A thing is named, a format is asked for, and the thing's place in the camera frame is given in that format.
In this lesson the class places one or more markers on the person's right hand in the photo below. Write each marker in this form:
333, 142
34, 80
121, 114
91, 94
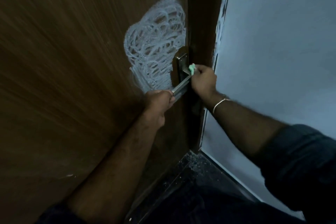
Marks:
204, 82

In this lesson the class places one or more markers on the person's left hand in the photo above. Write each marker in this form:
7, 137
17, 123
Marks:
158, 107

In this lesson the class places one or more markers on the green cleaning cloth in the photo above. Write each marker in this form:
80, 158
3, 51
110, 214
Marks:
192, 69

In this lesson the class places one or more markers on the brown wooden door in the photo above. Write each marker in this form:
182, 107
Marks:
65, 74

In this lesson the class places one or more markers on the person's left forearm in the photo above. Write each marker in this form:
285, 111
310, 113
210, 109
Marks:
113, 168

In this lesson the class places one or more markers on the person's right forearm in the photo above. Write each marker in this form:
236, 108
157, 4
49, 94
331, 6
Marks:
246, 126

